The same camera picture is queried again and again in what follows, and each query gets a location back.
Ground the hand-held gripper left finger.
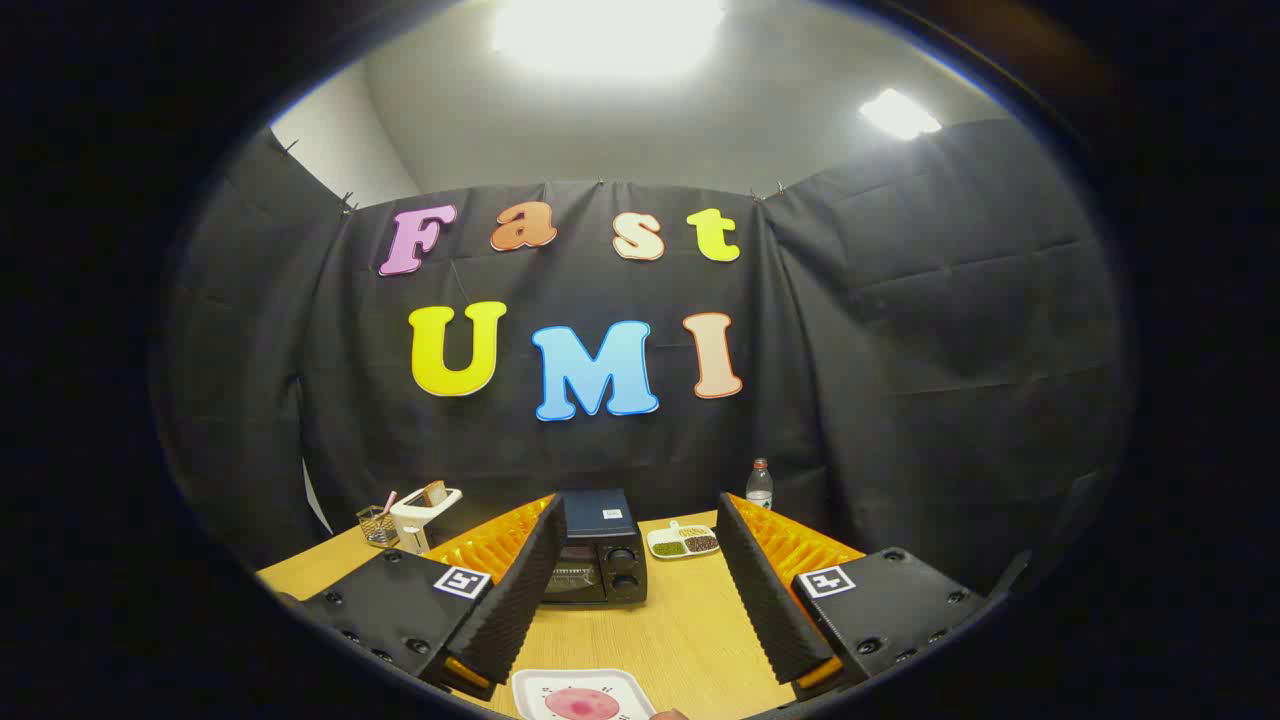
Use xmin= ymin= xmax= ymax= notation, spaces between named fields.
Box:
xmin=300 ymin=493 xmax=569 ymax=701

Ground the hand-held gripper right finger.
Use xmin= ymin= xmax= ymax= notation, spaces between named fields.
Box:
xmin=716 ymin=492 xmax=986 ymax=701

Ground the glass toaster oven door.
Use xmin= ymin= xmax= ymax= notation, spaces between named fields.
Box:
xmin=541 ymin=543 xmax=609 ymax=604

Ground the white square plate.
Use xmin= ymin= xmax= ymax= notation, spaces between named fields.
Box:
xmin=511 ymin=668 xmax=658 ymax=720

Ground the black toaster oven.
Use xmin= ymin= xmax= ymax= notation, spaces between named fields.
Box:
xmin=540 ymin=488 xmax=649 ymax=606

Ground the pink round food slice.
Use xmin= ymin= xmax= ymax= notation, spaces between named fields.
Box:
xmin=545 ymin=687 xmax=621 ymax=720

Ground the white bread toaster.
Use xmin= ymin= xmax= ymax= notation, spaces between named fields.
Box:
xmin=390 ymin=484 xmax=463 ymax=556

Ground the white divided bean dish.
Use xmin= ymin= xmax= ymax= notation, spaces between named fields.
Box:
xmin=646 ymin=520 xmax=721 ymax=559

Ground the small ceiling light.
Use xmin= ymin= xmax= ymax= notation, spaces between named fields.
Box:
xmin=860 ymin=88 xmax=943 ymax=141

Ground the large ceiling light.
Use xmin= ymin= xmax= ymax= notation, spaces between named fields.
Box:
xmin=490 ymin=0 xmax=726 ymax=81

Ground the wire mesh holder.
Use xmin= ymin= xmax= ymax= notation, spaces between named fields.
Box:
xmin=357 ymin=505 xmax=401 ymax=548

